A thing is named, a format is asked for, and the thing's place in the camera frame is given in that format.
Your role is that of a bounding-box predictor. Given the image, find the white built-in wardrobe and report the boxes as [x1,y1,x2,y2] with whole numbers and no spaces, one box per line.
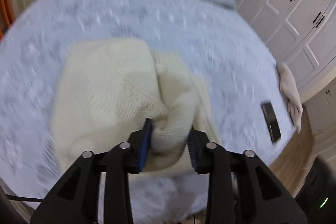
[225,0,336,135]

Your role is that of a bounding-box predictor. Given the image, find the beige garment on bed edge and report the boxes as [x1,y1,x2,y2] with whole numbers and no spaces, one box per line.
[276,63,303,133]

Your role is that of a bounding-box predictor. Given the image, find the cream knit cardigan red buttons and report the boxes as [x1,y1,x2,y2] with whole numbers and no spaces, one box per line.
[51,38,220,177]

